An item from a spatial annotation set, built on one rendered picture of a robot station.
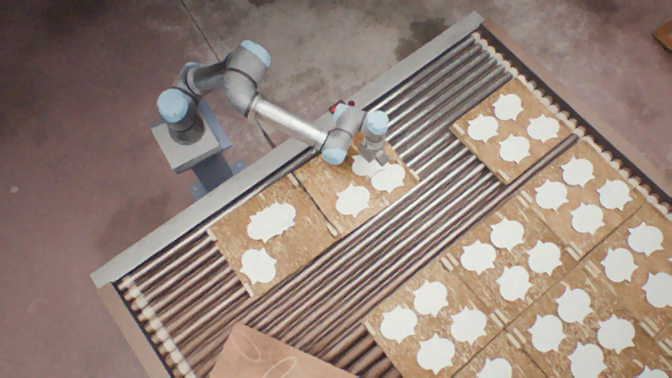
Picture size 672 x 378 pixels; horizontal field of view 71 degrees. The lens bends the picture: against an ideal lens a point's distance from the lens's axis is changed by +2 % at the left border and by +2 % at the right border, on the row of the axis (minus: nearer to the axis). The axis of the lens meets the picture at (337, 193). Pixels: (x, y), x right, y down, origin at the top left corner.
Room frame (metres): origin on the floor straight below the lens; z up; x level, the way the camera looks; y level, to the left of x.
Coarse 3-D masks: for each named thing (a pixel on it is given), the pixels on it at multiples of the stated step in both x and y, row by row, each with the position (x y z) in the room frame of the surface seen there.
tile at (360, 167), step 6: (354, 156) 0.79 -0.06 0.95; (360, 156) 0.80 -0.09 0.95; (354, 162) 0.77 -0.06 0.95; (360, 162) 0.77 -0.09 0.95; (366, 162) 0.77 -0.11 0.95; (372, 162) 0.77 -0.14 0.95; (354, 168) 0.74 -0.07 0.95; (360, 168) 0.74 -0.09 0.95; (366, 168) 0.74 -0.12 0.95; (372, 168) 0.74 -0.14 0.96; (378, 168) 0.74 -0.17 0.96; (384, 168) 0.74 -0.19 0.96; (360, 174) 0.71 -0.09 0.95; (366, 174) 0.71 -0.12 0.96; (372, 174) 0.71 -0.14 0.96
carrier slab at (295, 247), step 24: (264, 192) 0.61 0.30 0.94; (288, 192) 0.62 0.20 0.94; (240, 216) 0.50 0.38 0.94; (312, 216) 0.52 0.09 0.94; (240, 240) 0.40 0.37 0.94; (288, 240) 0.41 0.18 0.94; (312, 240) 0.42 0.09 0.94; (336, 240) 0.43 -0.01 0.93; (240, 264) 0.31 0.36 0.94; (288, 264) 0.32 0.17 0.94; (264, 288) 0.22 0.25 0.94
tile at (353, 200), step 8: (344, 192) 0.63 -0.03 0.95; (352, 192) 0.63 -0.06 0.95; (360, 192) 0.63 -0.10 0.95; (344, 200) 0.60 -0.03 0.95; (352, 200) 0.60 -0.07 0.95; (360, 200) 0.60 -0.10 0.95; (336, 208) 0.56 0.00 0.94; (344, 208) 0.56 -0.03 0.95; (352, 208) 0.56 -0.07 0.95; (360, 208) 0.57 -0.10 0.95; (368, 208) 0.57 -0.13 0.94
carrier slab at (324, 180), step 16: (352, 144) 0.86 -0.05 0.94; (320, 160) 0.77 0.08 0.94; (352, 160) 0.78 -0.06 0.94; (400, 160) 0.80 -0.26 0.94; (304, 176) 0.69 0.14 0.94; (320, 176) 0.70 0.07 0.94; (336, 176) 0.70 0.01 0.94; (352, 176) 0.71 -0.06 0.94; (320, 192) 0.63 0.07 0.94; (336, 192) 0.63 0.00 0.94; (368, 192) 0.64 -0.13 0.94; (384, 192) 0.65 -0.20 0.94; (400, 192) 0.65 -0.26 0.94; (320, 208) 0.56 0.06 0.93; (384, 208) 0.58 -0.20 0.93; (352, 224) 0.50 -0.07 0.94
